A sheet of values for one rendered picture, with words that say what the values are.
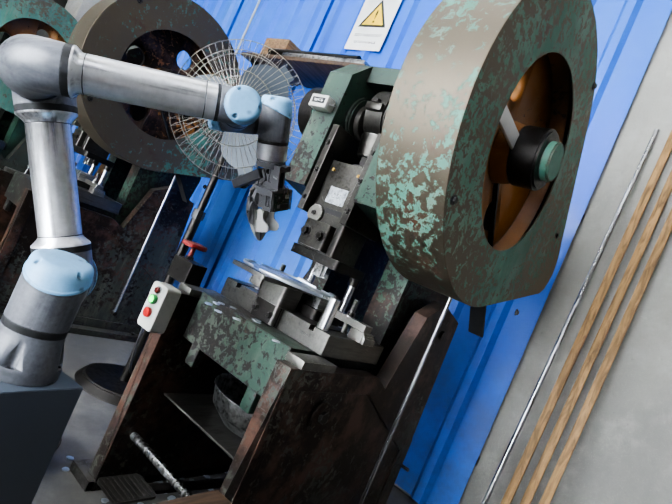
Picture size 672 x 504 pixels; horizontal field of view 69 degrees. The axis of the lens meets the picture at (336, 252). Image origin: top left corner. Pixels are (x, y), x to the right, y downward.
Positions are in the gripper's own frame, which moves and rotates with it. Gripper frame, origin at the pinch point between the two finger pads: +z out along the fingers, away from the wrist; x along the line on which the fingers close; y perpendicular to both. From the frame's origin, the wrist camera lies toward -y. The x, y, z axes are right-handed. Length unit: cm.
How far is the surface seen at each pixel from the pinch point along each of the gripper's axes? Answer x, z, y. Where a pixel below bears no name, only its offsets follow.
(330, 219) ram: 25.6, -2.1, 3.2
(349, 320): 20.3, 22.7, 19.6
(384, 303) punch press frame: 41, 24, 18
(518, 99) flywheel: 46, -43, 42
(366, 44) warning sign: 192, -66, -119
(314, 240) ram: 19.6, 3.6, 3.1
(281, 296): 6.1, 17.2, 5.4
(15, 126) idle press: 56, 27, -330
